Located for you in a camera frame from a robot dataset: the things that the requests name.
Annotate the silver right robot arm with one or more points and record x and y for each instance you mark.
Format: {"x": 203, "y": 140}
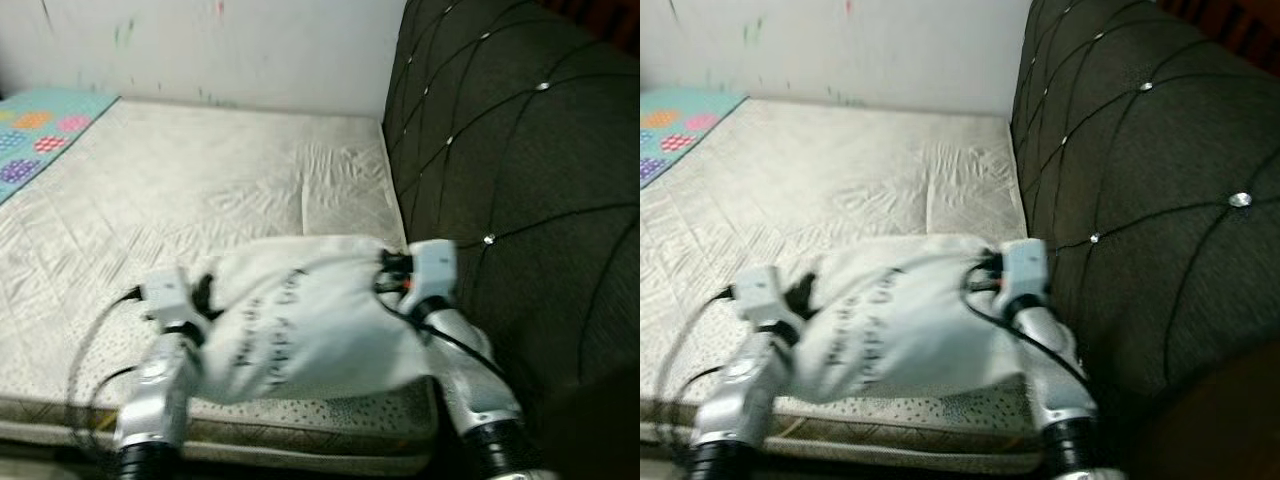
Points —
{"x": 1050, "y": 370}
{"x": 470, "y": 370}

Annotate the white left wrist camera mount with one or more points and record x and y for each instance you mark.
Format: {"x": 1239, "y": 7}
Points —
{"x": 755, "y": 292}
{"x": 165, "y": 295}

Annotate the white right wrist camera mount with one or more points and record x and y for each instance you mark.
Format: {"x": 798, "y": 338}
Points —
{"x": 1025, "y": 268}
{"x": 435, "y": 270}

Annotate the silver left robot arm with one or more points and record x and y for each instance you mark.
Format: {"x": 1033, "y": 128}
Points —
{"x": 730, "y": 400}
{"x": 150, "y": 400}

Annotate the teal patchwork dotted blanket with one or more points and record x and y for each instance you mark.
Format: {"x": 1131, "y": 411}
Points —
{"x": 45, "y": 135}
{"x": 685, "y": 130}

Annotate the black tufted headboard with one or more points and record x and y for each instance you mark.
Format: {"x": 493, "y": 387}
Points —
{"x": 1150, "y": 150}
{"x": 510, "y": 150}

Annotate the white printed pillow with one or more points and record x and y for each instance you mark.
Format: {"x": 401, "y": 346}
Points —
{"x": 910, "y": 320}
{"x": 310, "y": 320}

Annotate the quilted white mattress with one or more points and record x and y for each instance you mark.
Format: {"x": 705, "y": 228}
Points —
{"x": 820, "y": 190}
{"x": 180, "y": 200}

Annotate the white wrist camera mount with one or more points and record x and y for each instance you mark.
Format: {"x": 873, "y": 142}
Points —
{"x": 435, "y": 270}
{"x": 755, "y": 292}
{"x": 165, "y": 295}
{"x": 1025, "y": 268}

